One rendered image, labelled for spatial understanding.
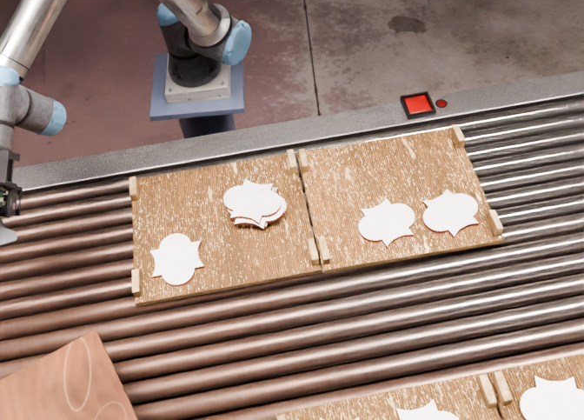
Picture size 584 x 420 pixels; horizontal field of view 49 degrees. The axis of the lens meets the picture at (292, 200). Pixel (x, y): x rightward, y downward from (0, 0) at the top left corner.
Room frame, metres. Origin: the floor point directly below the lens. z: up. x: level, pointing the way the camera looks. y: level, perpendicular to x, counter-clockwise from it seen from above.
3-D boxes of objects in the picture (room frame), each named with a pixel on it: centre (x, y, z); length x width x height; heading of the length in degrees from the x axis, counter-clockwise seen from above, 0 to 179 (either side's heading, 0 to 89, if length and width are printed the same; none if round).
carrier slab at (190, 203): (0.89, 0.17, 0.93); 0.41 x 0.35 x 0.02; 96
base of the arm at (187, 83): (1.46, 0.24, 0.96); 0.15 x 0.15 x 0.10
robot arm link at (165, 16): (1.45, 0.25, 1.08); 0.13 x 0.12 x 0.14; 52
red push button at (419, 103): (1.21, -0.36, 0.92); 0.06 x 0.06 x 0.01; 6
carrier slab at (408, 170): (0.92, -0.24, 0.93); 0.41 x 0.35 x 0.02; 95
